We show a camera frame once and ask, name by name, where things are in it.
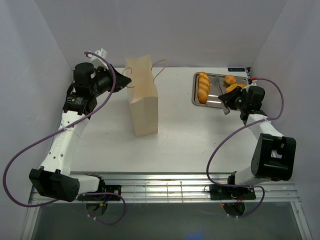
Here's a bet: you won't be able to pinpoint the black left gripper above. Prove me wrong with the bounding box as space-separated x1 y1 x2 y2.
90 64 132 97

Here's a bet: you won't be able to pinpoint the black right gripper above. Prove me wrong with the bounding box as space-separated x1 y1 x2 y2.
217 85 248 111

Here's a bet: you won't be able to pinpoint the metal serving tongs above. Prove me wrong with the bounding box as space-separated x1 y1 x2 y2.
213 75 230 115

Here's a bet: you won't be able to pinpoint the beige paper bag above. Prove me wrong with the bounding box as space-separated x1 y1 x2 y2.
122 55 159 137

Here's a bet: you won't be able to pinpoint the scored baguette fake bread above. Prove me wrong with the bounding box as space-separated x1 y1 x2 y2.
197 72 210 104

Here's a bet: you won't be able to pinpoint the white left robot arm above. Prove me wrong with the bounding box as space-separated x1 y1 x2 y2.
29 62 132 202

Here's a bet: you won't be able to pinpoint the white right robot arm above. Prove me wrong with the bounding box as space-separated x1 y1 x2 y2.
218 86 297 199

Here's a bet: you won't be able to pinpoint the small round fake bun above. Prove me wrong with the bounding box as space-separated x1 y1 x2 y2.
224 75 236 85

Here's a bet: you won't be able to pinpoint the stainless steel tray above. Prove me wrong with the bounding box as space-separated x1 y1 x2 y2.
191 72 251 108

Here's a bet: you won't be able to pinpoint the ring shaped fake bread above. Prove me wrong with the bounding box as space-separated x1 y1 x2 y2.
225 83 246 94

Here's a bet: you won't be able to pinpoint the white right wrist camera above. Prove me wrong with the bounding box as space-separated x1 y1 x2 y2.
241 77 257 91

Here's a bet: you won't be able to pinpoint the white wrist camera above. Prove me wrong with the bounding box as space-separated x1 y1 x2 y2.
87 47 110 68
241 77 257 91

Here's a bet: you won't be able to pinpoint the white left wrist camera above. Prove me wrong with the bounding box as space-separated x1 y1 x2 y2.
87 47 110 68

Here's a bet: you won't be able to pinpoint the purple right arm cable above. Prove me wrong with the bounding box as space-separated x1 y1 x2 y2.
199 77 285 218

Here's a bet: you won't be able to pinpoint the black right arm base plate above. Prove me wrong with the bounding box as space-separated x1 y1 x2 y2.
204 184 256 201

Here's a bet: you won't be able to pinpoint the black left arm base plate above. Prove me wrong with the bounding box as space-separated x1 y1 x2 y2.
77 184 122 202

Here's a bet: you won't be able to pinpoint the aluminium table frame rail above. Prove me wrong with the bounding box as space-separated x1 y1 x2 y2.
19 67 313 240

